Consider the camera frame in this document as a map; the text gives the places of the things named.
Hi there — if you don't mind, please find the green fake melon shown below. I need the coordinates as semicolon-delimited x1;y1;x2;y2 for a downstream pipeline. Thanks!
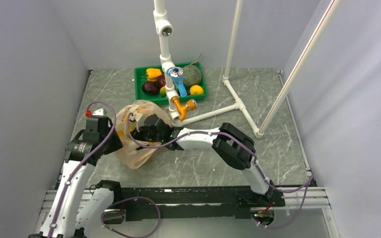
183;64;202;88

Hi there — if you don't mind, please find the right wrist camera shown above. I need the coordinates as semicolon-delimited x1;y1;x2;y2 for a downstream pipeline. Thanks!
128;113;145;124

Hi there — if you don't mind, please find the green fake fruit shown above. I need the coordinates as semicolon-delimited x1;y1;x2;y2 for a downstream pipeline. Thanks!
159;86;167;98

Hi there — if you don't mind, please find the white pole with red stripe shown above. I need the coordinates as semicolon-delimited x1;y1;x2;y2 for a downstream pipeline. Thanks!
257;0;340;137

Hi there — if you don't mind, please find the yellow fake lemon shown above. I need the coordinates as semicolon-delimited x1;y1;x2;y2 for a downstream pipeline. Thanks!
189;85;204;96

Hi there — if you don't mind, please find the dark red fake apple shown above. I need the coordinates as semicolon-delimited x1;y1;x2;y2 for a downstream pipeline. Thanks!
141;80;159;95

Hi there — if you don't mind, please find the translucent orange plastic bag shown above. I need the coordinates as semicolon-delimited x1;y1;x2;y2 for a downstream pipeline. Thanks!
115;100;173;170

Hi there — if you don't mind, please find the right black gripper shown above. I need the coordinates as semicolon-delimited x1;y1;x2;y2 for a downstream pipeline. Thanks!
129;119;164;152

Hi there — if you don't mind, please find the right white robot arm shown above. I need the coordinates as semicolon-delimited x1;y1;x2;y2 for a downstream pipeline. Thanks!
127;114;273;206

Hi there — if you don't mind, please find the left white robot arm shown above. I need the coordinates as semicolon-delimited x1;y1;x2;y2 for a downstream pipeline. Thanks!
30;115;123;238

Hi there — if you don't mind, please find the yellow fake bell pepper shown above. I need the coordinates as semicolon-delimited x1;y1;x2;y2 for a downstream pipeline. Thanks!
145;68;163;82

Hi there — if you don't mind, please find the white PVC pipe frame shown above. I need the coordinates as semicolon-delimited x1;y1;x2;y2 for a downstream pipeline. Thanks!
153;0;261;138

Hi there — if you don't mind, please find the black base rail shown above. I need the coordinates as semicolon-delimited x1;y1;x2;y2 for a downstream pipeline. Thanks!
111;186;285;221

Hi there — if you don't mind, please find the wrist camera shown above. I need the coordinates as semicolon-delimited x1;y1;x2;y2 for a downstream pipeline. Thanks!
85;108;107;117
128;113;145;124

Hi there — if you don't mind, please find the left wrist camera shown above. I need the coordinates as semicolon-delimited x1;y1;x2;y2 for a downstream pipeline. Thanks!
85;108;107;117

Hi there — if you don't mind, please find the blue tap handle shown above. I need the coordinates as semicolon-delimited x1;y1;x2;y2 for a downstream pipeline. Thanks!
167;66;187;97

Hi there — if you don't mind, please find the green plastic tray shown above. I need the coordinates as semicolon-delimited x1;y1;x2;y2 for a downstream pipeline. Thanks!
134;62;209;107

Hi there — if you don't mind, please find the dark red fruit in tray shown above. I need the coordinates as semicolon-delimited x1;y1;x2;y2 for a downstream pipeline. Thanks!
156;74;166;89

